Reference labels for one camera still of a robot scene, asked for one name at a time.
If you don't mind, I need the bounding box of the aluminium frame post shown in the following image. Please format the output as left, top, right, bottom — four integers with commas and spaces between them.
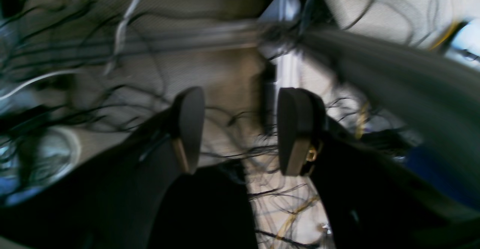
259, 0, 304, 92

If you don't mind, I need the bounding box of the white floor cable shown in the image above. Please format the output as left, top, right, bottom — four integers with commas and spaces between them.
103, 0, 147, 75

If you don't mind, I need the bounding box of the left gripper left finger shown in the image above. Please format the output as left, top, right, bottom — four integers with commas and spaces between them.
1, 87, 205, 249

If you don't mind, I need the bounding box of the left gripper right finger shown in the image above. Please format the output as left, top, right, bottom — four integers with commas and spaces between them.
277, 88, 479, 249

